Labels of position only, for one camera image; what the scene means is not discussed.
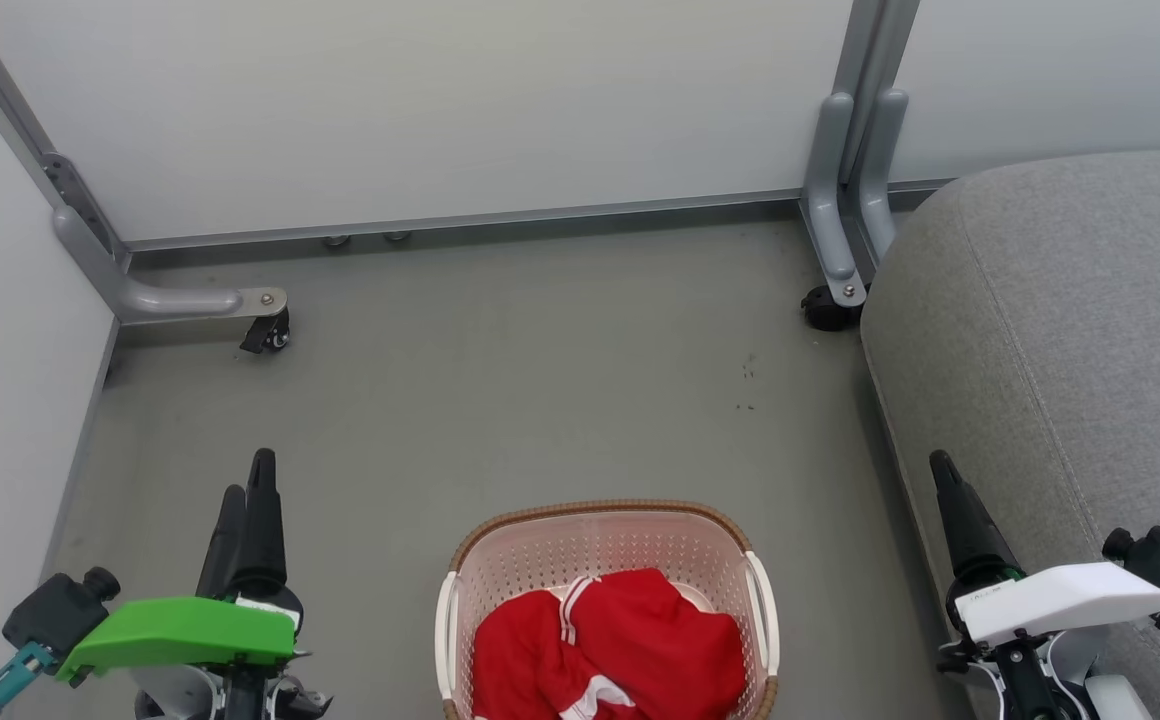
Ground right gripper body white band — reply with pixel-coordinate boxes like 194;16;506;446
945;560;1160;650

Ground grey partition bottom rail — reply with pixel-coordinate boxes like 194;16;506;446
125;178;951;253

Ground pink laundry basket brown rim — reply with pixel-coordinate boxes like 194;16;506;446
435;499;781;720

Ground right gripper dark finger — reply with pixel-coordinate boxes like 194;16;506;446
929;450;1024;584

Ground grey partition foot long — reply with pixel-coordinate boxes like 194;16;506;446
51;205;289;326

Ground grey fabric sofa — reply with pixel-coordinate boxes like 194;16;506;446
859;150;1160;720

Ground grey partition foot curved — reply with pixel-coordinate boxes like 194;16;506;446
801;92;868;310
857;88;910;263

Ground grey partition post with hinge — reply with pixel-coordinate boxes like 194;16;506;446
0;0;131;269

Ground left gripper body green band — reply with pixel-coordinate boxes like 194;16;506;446
55;585;306;684

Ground black caster wheel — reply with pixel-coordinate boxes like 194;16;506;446
239;307;292;355
801;284;868;333

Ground red garment thin white stripes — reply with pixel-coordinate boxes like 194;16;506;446
558;568;747;720

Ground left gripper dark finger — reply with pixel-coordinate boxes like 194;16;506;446
243;448;289;597
197;485;249;600

